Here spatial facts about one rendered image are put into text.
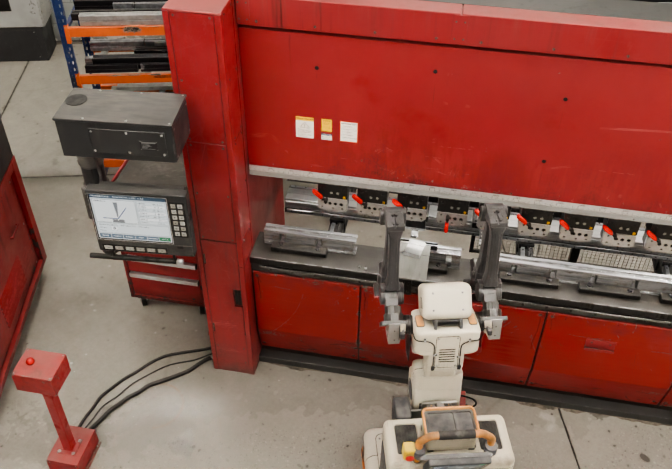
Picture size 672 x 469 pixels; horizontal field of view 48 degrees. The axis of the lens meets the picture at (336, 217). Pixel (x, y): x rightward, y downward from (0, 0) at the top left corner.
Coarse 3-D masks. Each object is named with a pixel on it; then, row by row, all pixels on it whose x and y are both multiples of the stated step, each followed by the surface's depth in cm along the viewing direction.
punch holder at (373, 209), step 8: (360, 192) 377; (368, 192) 376; (376, 192) 375; (384, 192) 374; (368, 200) 379; (376, 200) 378; (384, 200) 377; (360, 208) 383; (368, 208) 383; (376, 208) 381
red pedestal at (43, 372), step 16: (32, 352) 363; (48, 352) 363; (16, 368) 356; (32, 368) 356; (48, 368) 356; (64, 368) 363; (16, 384) 358; (32, 384) 355; (48, 384) 353; (48, 400) 372; (64, 416) 386; (64, 432) 389; (80, 432) 408; (64, 448) 399; (80, 448) 401; (96, 448) 413; (48, 464) 398; (64, 464) 396; (80, 464) 397
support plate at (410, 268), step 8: (400, 248) 392; (424, 248) 392; (400, 256) 387; (408, 256) 387; (424, 256) 388; (400, 264) 383; (408, 264) 383; (416, 264) 383; (424, 264) 383; (400, 272) 379; (408, 272) 379; (416, 272) 379; (424, 272) 379; (416, 280) 375; (424, 280) 374
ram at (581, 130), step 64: (256, 64) 341; (320, 64) 335; (384, 64) 330; (448, 64) 324; (512, 64) 319; (576, 64) 313; (640, 64) 309; (256, 128) 364; (320, 128) 357; (384, 128) 350; (448, 128) 344; (512, 128) 338; (576, 128) 332; (640, 128) 326; (512, 192) 360; (576, 192) 353; (640, 192) 347
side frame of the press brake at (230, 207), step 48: (192, 0) 314; (192, 48) 318; (192, 96) 334; (240, 96) 349; (192, 144) 351; (240, 144) 360; (192, 192) 369; (240, 192) 370; (240, 240) 384; (240, 288) 407; (240, 336) 432
